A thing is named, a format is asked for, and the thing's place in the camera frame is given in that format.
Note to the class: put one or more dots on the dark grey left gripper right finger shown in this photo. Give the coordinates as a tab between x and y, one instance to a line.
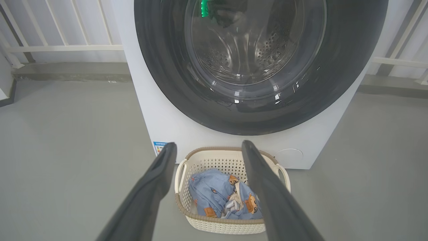
274	201

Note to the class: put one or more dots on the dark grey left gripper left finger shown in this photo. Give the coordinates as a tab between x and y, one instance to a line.
147	197

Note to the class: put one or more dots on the cream garment with blue trim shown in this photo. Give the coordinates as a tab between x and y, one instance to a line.
234	201

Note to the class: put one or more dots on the blue bear print garment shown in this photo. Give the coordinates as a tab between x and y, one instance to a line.
207	190

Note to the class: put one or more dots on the round dark washing machine door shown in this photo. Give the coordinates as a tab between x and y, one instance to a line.
160	67

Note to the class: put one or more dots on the cream perforated laundry basket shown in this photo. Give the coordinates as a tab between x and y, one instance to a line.
214	160

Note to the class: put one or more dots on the white front-loading washing machine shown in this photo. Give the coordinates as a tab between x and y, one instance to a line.
167	110

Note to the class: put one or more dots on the round drain filter cover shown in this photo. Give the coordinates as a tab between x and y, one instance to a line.
289	158

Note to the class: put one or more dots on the blue energy label sticker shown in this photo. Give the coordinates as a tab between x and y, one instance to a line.
157	147

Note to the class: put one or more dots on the white metal railing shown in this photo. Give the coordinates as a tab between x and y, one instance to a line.
398	62
63	48

